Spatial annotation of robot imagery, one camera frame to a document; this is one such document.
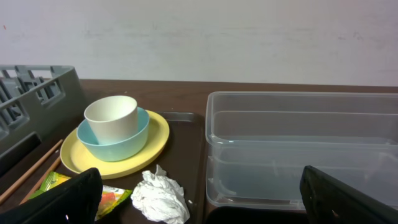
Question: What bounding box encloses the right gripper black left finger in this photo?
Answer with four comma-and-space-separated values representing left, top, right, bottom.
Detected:
1, 168, 103, 224

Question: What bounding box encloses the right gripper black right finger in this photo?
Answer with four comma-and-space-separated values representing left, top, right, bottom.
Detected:
300, 166, 397, 224

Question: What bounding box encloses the green yellow snack wrapper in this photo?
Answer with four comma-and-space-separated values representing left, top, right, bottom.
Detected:
28, 171, 132, 221

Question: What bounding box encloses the white tissue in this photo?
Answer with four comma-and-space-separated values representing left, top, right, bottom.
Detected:
131, 165, 190, 224

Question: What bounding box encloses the grey dishwasher rack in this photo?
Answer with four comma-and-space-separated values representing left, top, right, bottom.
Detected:
1, 65, 87, 174

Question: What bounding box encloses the yellow plate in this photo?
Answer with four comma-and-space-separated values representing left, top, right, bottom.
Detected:
60, 111, 170, 179

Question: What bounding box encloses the light blue bowl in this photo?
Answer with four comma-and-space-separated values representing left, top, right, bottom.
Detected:
76, 108, 150, 162

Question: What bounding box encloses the clear plastic bin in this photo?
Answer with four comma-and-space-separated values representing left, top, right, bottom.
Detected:
205, 91, 397, 210

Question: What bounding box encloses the cream cup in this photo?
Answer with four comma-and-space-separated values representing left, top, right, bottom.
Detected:
84, 95, 138, 144

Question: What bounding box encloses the dark brown tray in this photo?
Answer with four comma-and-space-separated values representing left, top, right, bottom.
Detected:
1, 111, 207, 223

